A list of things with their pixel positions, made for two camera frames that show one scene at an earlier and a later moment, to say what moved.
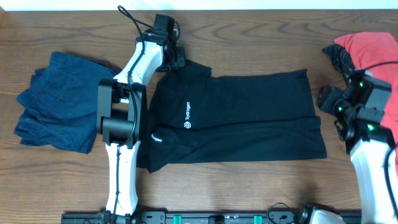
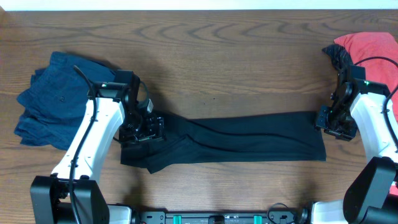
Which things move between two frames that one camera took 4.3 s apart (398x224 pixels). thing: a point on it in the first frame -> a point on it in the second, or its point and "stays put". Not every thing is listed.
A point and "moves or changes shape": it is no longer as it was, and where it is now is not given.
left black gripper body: (176, 60) -> (141, 129)
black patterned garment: (342, 59) stays put
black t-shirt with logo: (192, 117) moves or changes shape
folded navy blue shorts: (59, 109) stays put
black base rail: (196, 218) stays put
